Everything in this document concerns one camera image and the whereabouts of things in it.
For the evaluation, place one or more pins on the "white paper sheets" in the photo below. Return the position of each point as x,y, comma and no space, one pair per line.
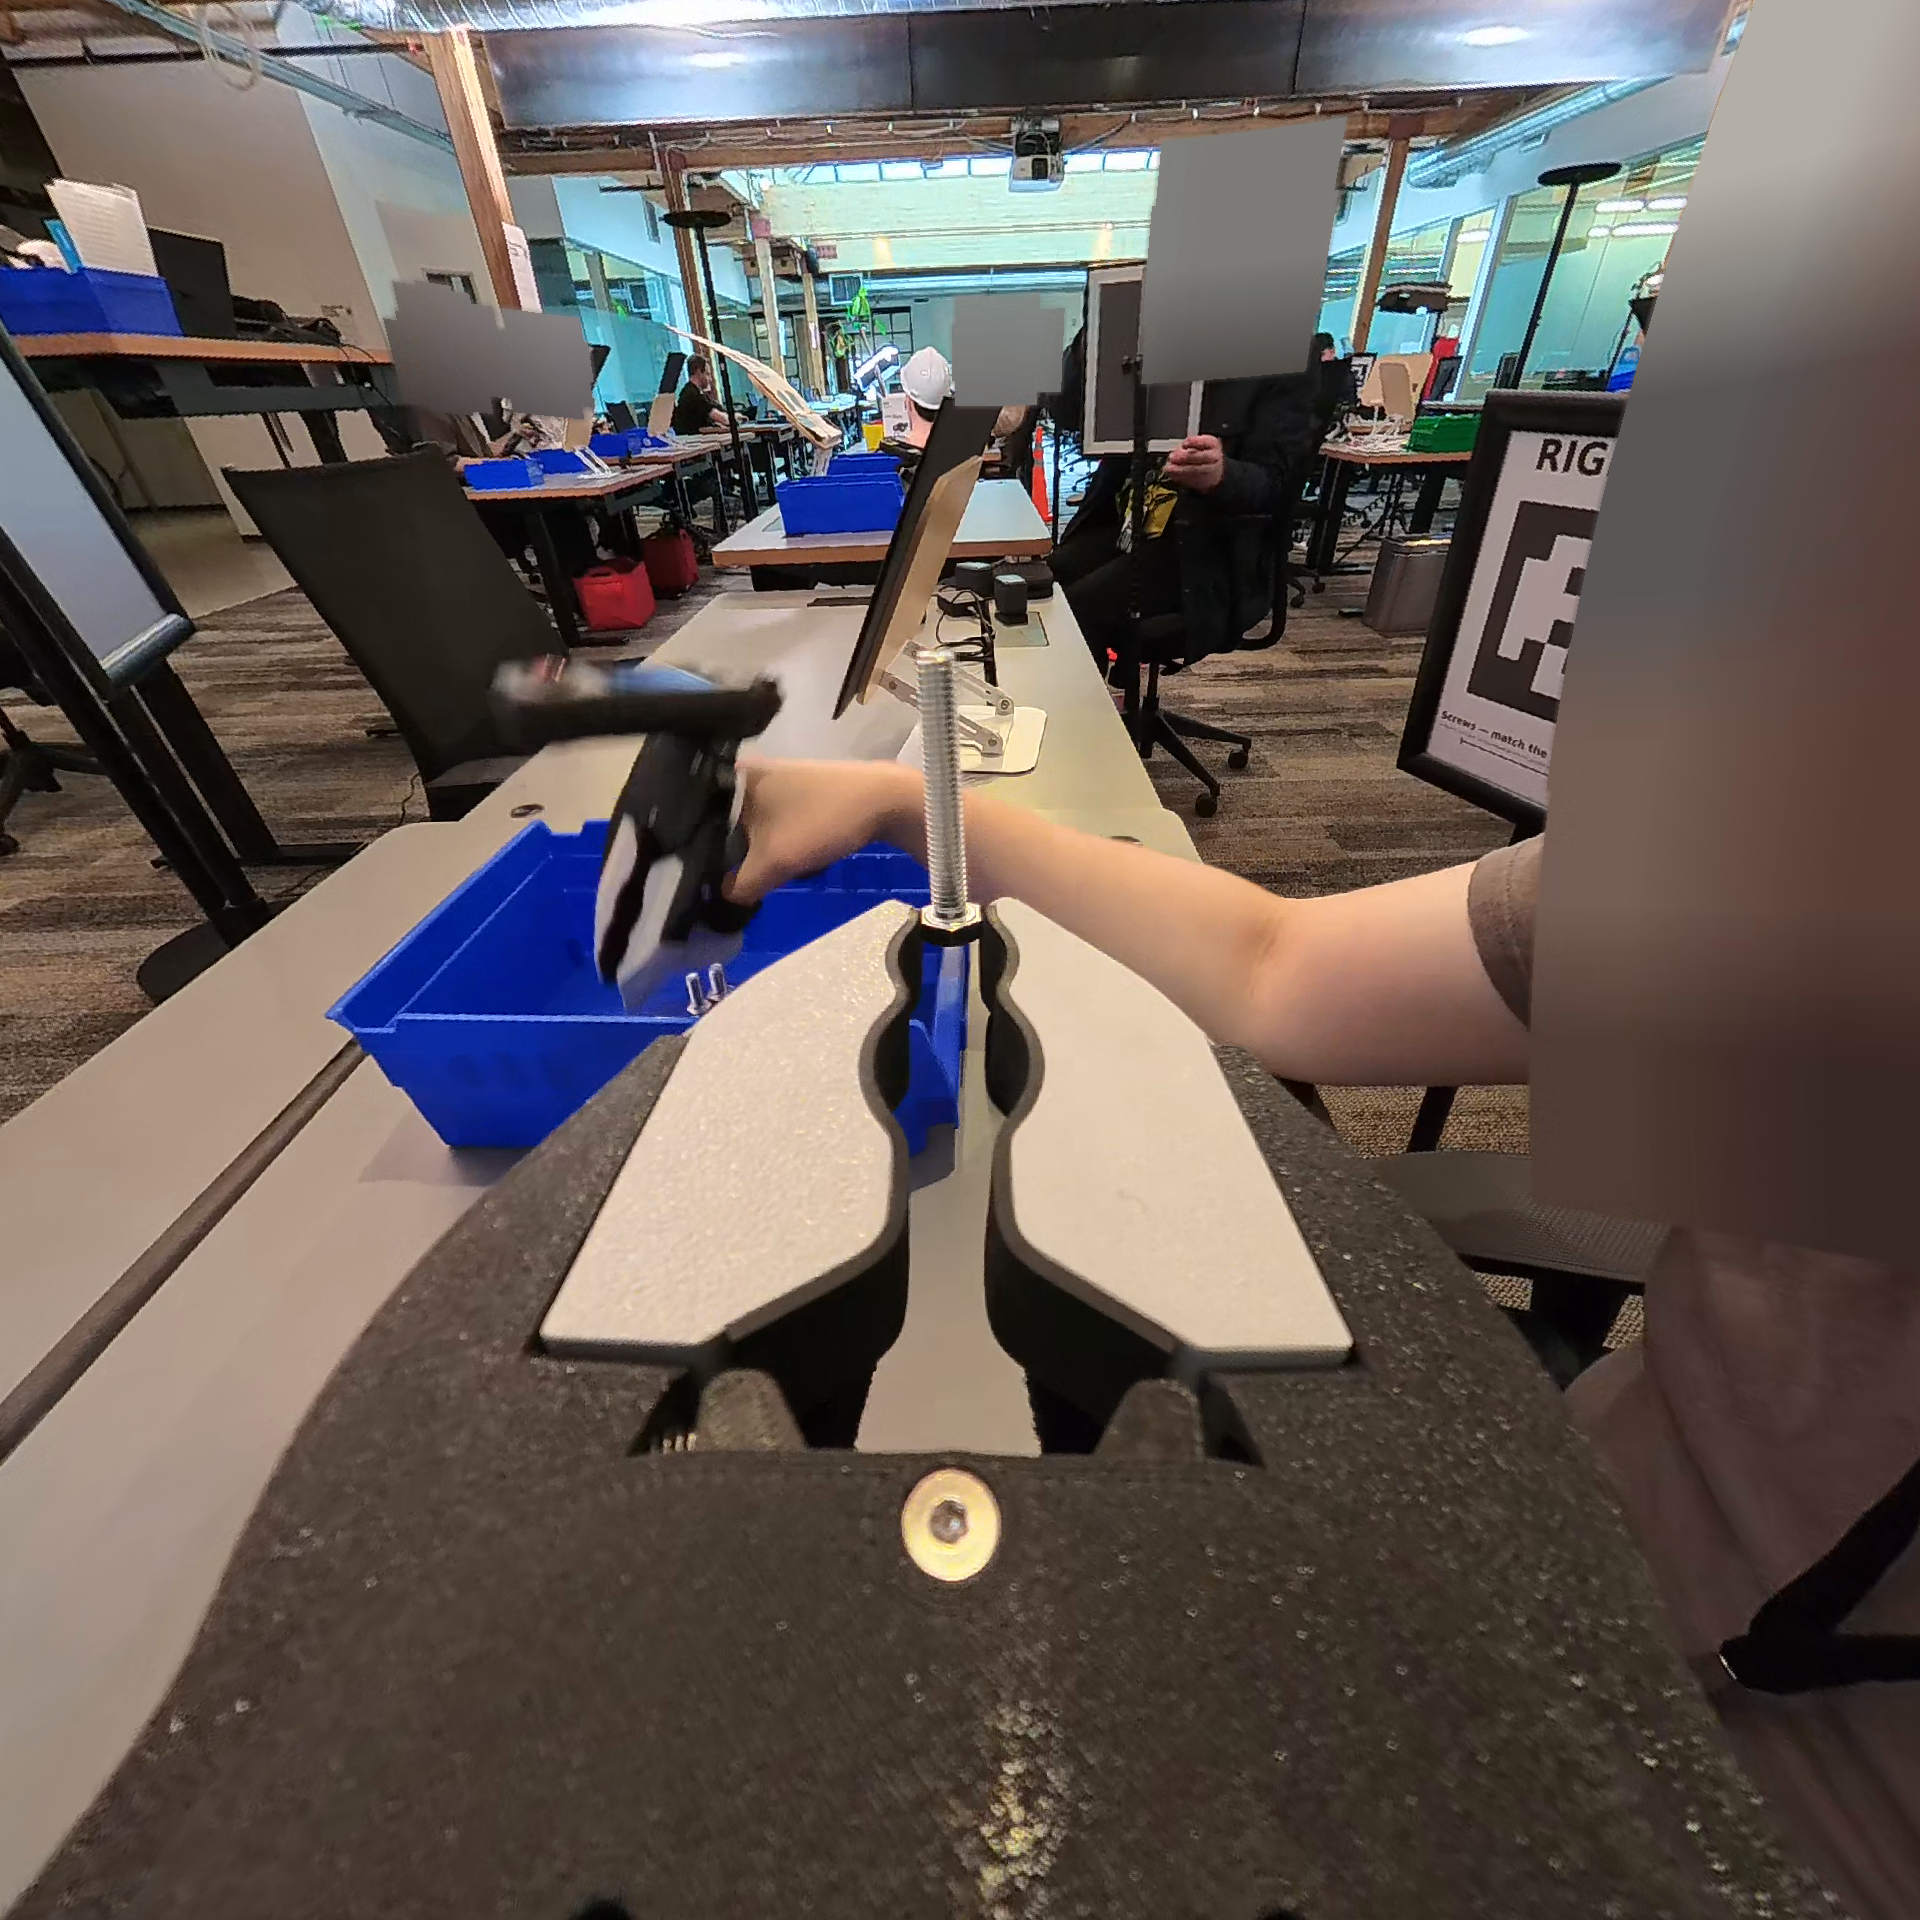
103,224

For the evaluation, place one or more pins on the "long threaded steel bolt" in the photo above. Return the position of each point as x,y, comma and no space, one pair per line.
945,781

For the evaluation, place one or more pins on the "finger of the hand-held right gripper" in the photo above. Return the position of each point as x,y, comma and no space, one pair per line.
638,939

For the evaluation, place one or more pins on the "black swivel office chair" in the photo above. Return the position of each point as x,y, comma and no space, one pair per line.
1184,735

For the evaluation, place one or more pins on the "black easel sign stand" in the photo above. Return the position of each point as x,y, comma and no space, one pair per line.
60,541

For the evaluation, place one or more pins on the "green plastic bin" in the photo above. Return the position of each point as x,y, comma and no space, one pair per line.
1443,434

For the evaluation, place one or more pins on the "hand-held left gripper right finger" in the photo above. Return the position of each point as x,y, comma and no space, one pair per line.
1171,1201

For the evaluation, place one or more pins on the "person's right forearm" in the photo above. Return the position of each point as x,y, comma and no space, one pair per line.
1274,961

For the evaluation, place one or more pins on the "blue plastic bin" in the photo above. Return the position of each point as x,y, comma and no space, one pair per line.
502,476
90,300
832,502
494,1050

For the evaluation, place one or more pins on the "orange traffic cone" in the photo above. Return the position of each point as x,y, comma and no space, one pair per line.
1040,473

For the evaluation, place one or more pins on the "grey trash bin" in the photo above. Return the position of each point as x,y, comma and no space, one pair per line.
1406,585

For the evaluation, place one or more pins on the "black power adapter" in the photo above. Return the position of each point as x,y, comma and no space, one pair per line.
1024,593

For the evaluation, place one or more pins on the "black-framed printed tag sign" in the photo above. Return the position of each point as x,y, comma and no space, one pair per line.
1500,601

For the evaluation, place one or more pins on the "white hard hat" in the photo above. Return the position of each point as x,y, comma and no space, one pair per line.
926,374

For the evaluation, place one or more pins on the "person's grey shirt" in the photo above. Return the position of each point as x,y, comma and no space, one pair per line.
1770,1425

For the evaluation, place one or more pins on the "person's right hand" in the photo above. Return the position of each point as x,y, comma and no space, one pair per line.
832,818

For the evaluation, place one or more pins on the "document stand with white base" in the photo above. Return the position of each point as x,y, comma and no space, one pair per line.
930,555

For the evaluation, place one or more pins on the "black box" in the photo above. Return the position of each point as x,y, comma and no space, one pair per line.
193,285

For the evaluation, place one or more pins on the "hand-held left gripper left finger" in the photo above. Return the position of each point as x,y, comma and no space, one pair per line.
721,1170

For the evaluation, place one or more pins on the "ceiling projector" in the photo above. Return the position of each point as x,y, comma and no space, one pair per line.
1036,158

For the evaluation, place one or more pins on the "red bag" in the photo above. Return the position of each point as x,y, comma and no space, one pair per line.
615,597
672,558

